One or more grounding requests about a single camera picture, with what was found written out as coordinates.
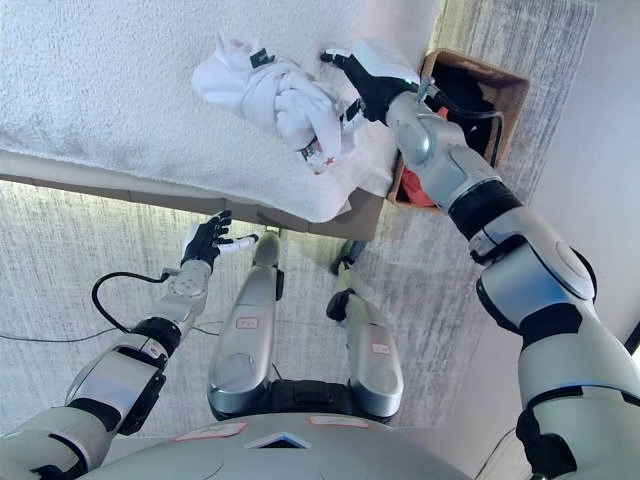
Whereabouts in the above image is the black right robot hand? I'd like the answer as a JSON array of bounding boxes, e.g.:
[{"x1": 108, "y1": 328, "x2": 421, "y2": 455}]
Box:
[{"x1": 319, "y1": 40, "x2": 421, "y2": 134}]

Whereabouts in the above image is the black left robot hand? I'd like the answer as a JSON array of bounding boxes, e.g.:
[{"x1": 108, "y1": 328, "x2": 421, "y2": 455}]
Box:
[{"x1": 179, "y1": 209, "x2": 260, "y2": 274}]

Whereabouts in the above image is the white garment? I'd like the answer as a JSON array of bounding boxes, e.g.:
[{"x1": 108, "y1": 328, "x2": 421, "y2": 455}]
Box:
[{"x1": 192, "y1": 29, "x2": 359, "y2": 176}]

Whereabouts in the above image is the brown woven laundry basket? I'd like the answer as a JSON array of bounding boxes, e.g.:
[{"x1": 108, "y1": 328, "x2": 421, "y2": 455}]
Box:
[{"x1": 387, "y1": 48, "x2": 531, "y2": 215}]

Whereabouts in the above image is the black garment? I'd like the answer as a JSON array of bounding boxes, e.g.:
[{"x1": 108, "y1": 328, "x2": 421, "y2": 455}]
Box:
[{"x1": 430, "y1": 62, "x2": 502, "y2": 157}]

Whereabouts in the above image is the silver left robot leg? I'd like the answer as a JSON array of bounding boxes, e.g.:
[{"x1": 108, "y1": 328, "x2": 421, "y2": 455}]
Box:
[{"x1": 207, "y1": 232, "x2": 287, "y2": 422}]

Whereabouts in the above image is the silver robot leg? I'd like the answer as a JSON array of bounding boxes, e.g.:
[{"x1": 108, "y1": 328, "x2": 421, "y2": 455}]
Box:
[
  {"x1": 326, "y1": 239, "x2": 405, "y2": 419},
  {"x1": 207, "y1": 232, "x2": 287, "y2": 422}
]

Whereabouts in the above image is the red garment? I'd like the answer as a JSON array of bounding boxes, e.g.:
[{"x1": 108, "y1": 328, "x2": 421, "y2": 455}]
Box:
[{"x1": 399, "y1": 167, "x2": 437, "y2": 208}]

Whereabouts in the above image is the grey striped rug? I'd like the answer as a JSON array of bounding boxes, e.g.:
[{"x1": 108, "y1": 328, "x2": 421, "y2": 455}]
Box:
[{"x1": 0, "y1": 0, "x2": 597, "y2": 454}]

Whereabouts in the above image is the white towel-covered table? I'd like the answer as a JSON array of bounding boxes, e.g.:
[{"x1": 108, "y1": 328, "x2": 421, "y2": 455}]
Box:
[{"x1": 0, "y1": 0, "x2": 447, "y2": 224}]

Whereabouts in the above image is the silver right robot leg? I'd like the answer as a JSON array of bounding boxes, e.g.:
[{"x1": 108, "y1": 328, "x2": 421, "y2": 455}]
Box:
[{"x1": 326, "y1": 239, "x2": 405, "y2": 419}]

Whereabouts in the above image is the grey robot torso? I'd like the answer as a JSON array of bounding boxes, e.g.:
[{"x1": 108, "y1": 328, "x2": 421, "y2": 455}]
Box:
[{"x1": 74, "y1": 417, "x2": 501, "y2": 480}]

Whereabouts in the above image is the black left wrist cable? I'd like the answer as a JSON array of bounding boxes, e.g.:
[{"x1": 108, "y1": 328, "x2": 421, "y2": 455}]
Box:
[{"x1": 92, "y1": 271, "x2": 169, "y2": 334}]

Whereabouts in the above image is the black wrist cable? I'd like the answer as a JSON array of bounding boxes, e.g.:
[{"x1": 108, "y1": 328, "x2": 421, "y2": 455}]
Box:
[
  {"x1": 92, "y1": 271, "x2": 169, "y2": 334},
  {"x1": 418, "y1": 83, "x2": 507, "y2": 167}
]

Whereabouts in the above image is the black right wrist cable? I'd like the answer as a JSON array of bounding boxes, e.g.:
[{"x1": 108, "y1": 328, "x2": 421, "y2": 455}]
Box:
[{"x1": 418, "y1": 83, "x2": 507, "y2": 167}]

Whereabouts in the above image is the thin black floor cable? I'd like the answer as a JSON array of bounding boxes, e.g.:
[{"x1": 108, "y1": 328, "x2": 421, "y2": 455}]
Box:
[{"x1": 0, "y1": 323, "x2": 222, "y2": 345}]

